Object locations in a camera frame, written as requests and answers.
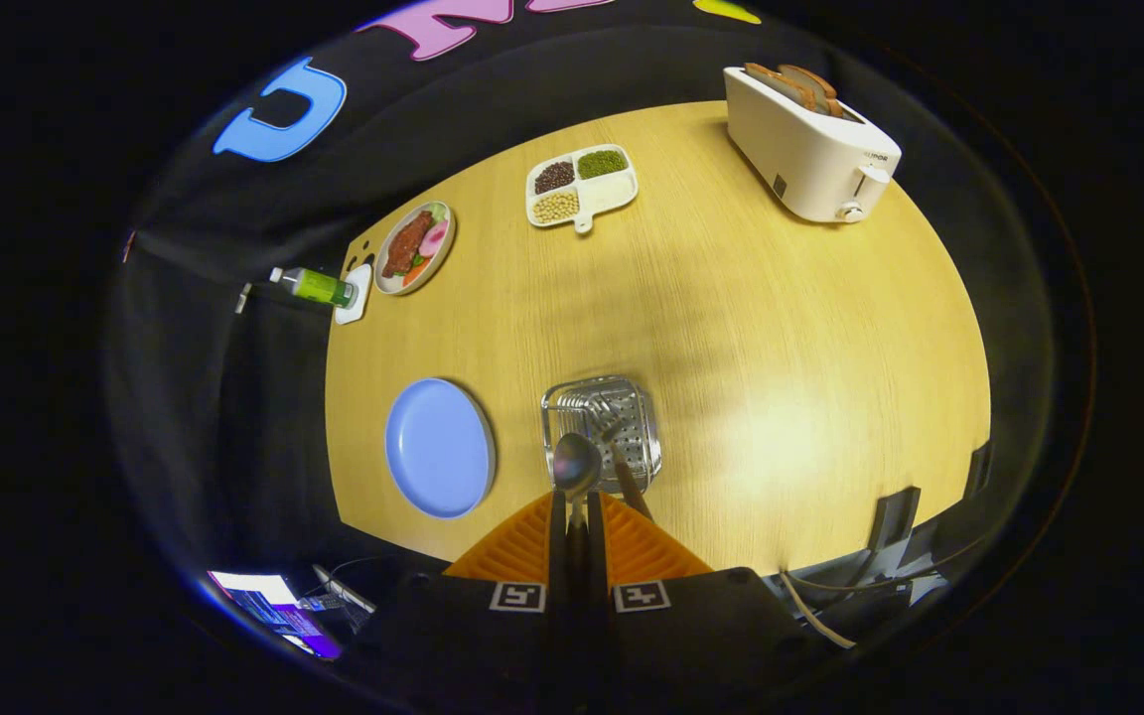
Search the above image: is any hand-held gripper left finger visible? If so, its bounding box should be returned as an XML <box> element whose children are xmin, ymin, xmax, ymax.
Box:
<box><xmin>383</xmin><ymin>490</ymin><xmax>578</xmax><ymax>715</ymax></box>

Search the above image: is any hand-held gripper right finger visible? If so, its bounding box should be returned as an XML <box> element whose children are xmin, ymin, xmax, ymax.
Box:
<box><xmin>577</xmin><ymin>490</ymin><xmax>813</xmax><ymax>715</ymax></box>

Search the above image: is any metal fork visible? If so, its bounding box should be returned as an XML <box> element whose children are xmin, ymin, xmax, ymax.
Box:
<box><xmin>587</xmin><ymin>397</ymin><xmax>654</xmax><ymax>522</ymax></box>

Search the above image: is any metal spoon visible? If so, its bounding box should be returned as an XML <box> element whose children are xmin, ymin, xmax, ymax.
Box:
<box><xmin>552</xmin><ymin>432</ymin><xmax>605</xmax><ymax>532</ymax></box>

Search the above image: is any perforated metal basket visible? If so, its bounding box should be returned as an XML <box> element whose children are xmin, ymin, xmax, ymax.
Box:
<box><xmin>540</xmin><ymin>374</ymin><xmax>662</xmax><ymax>495</ymax></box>

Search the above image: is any blue round plate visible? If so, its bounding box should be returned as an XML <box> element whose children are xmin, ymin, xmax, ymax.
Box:
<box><xmin>384</xmin><ymin>377</ymin><xmax>498</xmax><ymax>520</ymax></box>

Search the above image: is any grey flat device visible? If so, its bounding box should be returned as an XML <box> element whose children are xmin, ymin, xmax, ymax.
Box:
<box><xmin>312</xmin><ymin>564</ymin><xmax>377</xmax><ymax>615</ymax></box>

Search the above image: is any lit laptop computer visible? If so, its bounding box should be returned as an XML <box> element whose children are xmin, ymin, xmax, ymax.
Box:
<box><xmin>207</xmin><ymin>569</ymin><xmax>345</xmax><ymax>661</ymax></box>

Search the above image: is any white square coaster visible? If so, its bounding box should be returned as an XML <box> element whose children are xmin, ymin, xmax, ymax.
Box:
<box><xmin>334</xmin><ymin>263</ymin><xmax>374</xmax><ymax>327</ymax></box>

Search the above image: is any oval plate of food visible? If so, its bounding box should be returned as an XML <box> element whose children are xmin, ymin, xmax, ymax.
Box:
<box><xmin>374</xmin><ymin>201</ymin><xmax>457</xmax><ymax>297</ymax></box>

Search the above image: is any green label plastic bottle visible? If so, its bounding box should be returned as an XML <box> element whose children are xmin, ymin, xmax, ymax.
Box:
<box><xmin>268</xmin><ymin>266</ymin><xmax>359</xmax><ymax>309</ymax></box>

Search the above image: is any white divided bean dish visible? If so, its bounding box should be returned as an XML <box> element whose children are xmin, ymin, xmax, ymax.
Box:
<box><xmin>525</xmin><ymin>144</ymin><xmax>640</xmax><ymax>235</ymax></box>

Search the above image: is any white toaster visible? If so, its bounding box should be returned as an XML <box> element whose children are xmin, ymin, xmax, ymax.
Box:
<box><xmin>724</xmin><ymin>64</ymin><xmax>903</xmax><ymax>224</ymax></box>

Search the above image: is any brown bread slice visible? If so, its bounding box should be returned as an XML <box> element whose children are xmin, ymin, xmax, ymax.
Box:
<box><xmin>743</xmin><ymin>63</ymin><xmax>816</xmax><ymax>110</ymax></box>
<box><xmin>779</xmin><ymin>65</ymin><xmax>846</xmax><ymax>118</ymax></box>

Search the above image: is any white cable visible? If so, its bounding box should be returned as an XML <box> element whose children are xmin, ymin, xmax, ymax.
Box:
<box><xmin>781</xmin><ymin>571</ymin><xmax>856</xmax><ymax>651</ymax></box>

